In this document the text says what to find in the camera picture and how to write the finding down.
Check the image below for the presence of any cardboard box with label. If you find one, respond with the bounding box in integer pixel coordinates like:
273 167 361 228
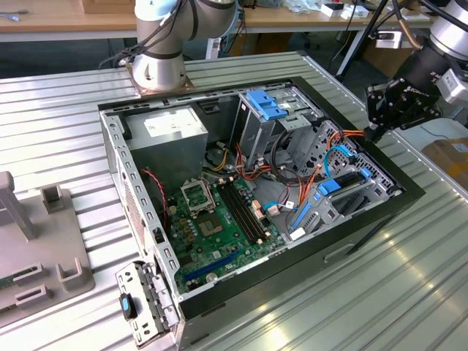
421 137 468 191

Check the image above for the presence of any white cardboard box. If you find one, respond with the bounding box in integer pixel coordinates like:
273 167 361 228
341 4 370 19

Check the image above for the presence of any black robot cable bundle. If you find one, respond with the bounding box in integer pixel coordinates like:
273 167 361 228
98 0 187 70

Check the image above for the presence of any black cable loop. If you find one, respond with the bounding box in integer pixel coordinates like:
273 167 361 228
271 129 306 186

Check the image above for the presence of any light blue data wire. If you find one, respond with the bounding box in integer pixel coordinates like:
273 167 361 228
263 202 295 217

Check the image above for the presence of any white box black lid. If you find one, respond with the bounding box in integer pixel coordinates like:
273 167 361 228
321 2 345 18

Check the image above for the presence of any blue expansion slot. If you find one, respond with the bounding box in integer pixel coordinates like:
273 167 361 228
181 248 243 283

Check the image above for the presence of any black latch with blue stripe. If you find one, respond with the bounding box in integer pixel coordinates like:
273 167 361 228
119 292 139 322

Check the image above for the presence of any green motherboard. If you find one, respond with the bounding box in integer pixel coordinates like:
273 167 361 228
166 177 290 293

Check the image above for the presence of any grey power supply unit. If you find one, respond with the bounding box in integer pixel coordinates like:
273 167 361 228
124 105 209 197

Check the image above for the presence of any black copper sleeved cable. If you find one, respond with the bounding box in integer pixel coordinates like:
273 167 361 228
389 0 425 50

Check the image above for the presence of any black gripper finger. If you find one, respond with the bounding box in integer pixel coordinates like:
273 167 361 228
365 82 389 142
376 109 442 142

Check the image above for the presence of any long wooden desk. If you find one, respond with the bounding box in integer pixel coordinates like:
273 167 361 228
0 0 439 42

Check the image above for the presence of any orange yellow power wire bundle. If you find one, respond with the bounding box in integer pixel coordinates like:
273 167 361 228
204 140 273 183

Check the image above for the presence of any grey card retainer bracket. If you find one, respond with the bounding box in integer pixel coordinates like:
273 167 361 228
116 260 181 347

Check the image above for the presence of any grey optical drive cage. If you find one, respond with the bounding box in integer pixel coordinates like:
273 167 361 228
230 88 326 176

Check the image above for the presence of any hard disk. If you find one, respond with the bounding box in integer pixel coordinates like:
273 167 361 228
290 167 374 234

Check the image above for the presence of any grey parts rack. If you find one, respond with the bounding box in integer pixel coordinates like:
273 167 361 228
0 170 97 325

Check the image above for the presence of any large brown cardboard box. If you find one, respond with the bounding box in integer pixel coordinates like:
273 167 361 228
361 46 401 80

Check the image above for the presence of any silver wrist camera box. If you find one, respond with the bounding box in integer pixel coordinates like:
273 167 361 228
375 31 404 49
436 68 468 107

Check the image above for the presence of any red black twisted fan wire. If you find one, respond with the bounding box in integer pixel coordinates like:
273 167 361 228
140 167 169 227

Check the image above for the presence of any black RAM slot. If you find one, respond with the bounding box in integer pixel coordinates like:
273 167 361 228
231 178 271 238
227 181 268 241
222 182 264 244
217 184 261 246

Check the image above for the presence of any metal socket cover frame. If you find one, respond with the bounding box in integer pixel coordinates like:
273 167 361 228
180 178 216 216

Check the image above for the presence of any blue plastic drive latch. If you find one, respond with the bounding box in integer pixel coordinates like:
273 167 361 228
246 89 292 121

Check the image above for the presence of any black open PC case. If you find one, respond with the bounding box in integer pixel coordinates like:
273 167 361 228
97 75 428 349

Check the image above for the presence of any grey metal disk bay cage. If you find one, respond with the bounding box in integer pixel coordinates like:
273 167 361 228
287 118 403 242

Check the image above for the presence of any thin black pole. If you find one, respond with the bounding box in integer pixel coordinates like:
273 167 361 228
361 0 389 37

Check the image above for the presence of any black plastic case clip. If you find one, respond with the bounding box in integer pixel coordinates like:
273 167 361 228
120 116 133 142

